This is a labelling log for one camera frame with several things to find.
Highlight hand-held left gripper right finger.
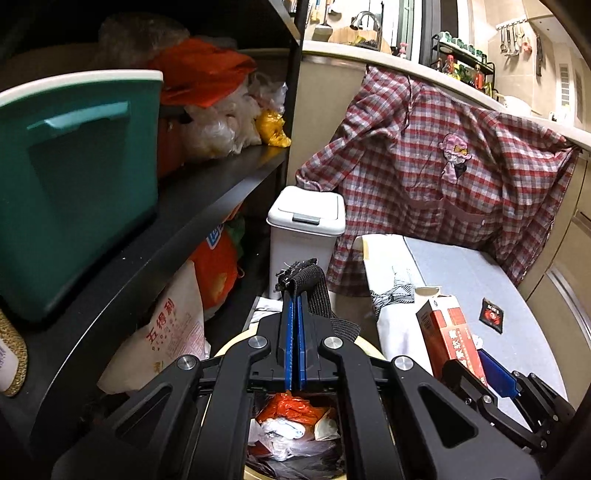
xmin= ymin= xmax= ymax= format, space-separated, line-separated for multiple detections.
xmin=299 ymin=294 xmax=542 ymax=480

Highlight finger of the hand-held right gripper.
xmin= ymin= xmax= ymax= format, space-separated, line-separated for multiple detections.
xmin=441 ymin=359 xmax=498 ymax=417
xmin=477 ymin=349 xmax=523 ymax=399

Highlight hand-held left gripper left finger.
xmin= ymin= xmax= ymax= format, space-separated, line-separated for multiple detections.
xmin=51 ymin=294 xmax=299 ymax=480

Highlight red carton box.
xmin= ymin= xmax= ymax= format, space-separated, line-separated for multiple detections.
xmin=414 ymin=286 xmax=489 ymax=387

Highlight round beige trash can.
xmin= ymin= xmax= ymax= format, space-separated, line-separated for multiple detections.
xmin=211 ymin=331 xmax=394 ymax=480

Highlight black elastic strap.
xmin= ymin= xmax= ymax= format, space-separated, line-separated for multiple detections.
xmin=275 ymin=259 xmax=362 ymax=343

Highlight white rag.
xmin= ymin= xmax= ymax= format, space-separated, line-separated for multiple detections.
xmin=252 ymin=296 xmax=284 ymax=325

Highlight small dark sachet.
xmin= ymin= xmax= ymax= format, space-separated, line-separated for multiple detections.
xmin=479 ymin=297 xmax=507 ymax=334

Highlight crumpled orange plastic bag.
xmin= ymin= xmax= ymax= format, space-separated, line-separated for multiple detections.
xmin=255 ymin=391 xmax=325 ymax=426

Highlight orange printed sack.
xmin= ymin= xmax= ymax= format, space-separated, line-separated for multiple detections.
xmin=188 ymin=220 xmax=245 ymax=320

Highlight white lidded bin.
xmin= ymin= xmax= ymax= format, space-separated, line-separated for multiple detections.
xmin=266 ymin=185 xmax=347 ymax=298

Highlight white flour sack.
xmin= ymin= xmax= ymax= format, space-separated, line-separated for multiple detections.
xmin=96 ymin=260 xmax=207 ymax=394

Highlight beige drawer cabinet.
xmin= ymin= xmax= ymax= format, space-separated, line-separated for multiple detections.
xmin=521 ymin=152 xmax=591 ymax=416

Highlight black shelf rack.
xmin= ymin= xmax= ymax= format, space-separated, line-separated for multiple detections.
xmin=0 ymin=0 xmax=311 ymax=462

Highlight red plaid shirt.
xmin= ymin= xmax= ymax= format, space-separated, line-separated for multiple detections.
xmin=295 ymin=65 xmax=581 ymax=297

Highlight yellow plastic bag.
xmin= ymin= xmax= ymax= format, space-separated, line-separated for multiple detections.
xmin=255 ymin=108 xmax=293 ymax=148

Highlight white plastic bags bundle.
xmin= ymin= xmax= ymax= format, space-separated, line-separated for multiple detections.
xmin=184 ymin=76 xmax=288 ymax=161

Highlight green plastic tub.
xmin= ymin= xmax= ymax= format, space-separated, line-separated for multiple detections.
xmin=0 ymin=69 xmax=165 ymax=325

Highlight white kitchen counter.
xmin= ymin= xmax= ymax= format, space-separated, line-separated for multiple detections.
xmin=301 ymin=40 xmax=591 ymax=154

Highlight wooden cutting board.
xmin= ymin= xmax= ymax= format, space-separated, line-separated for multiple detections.
xmin=329 ymin=26 xmax=380 ymax=45

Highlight black spice rack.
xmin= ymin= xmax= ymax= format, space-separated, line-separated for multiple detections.
xmin=431 ymin=31 xmax=498 ymax=92

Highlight metal kitchen faucet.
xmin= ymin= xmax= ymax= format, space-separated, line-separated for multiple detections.
xmin=355 ymin=11 xmax=382 ymax=34

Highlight hanging kitchen utensils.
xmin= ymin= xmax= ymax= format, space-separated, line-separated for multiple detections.
xmin=495 ymin=22 xmax=530 ymax=57

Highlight glass sliding door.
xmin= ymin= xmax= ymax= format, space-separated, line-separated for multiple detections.
xmin=382 ymin=0 xmax=463 ymax=62

